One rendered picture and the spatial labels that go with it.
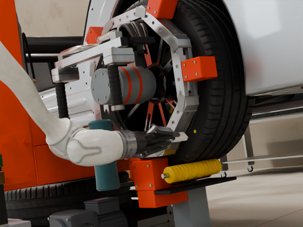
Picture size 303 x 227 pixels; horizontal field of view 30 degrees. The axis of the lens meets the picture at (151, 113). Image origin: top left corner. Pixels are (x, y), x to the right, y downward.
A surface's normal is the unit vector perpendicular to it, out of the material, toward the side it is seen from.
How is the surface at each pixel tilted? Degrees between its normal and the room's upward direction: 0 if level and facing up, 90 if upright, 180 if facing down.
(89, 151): 98
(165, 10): 125
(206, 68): 90
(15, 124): 90
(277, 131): 90
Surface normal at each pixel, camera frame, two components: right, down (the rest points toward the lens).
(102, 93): -0.77, 0.07
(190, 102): 0.62, -0.12
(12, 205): -0.58, 0.04
